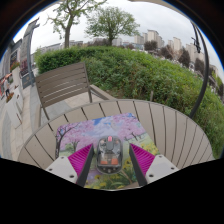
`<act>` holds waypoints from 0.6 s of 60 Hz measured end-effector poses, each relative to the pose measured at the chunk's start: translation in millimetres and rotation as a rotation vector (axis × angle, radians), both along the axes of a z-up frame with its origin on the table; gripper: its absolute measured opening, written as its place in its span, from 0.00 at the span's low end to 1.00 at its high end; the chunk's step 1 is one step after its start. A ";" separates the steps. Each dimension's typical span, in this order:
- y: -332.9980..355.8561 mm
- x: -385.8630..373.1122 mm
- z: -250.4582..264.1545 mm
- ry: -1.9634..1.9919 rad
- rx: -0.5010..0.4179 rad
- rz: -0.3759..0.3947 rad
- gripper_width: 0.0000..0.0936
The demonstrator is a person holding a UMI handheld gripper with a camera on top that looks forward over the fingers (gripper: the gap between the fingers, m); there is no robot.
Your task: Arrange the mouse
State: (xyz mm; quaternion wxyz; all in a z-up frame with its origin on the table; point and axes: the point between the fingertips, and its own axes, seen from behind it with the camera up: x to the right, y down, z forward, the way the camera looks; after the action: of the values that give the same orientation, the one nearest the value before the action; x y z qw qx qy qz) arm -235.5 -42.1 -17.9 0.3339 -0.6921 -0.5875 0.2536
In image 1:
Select white planter with flowers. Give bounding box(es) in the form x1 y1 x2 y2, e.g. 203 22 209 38
9 60 22 84
4 91 25 130

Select tree with forked trunk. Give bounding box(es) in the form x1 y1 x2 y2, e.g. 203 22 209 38
46 0 108 50

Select brown slatted chair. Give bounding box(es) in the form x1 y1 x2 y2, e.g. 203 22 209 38
34 61 118 128

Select transparent grey computer mouse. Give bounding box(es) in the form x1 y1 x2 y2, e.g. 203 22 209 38
95 135 124 175

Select distant apartment buildings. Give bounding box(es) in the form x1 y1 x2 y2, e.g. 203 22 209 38
133 29 221 79

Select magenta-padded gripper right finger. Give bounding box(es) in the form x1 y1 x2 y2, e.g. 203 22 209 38
128 142 181 187

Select flower-print mouse pad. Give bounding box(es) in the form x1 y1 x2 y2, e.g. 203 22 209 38
54 112 161 191

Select dark curved parasol pole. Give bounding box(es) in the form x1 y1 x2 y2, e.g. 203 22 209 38
188 20 211 120

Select dark grey sign post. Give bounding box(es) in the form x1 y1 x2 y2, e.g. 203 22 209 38
19 17 41 90

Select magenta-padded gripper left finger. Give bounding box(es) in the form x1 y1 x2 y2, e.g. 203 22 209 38
45 143 96 188

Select green hedge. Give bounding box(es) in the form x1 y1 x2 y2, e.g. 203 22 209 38
34 45 224 158

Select round leafy tree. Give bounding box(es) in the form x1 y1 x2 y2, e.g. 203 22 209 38
84 5 141 47

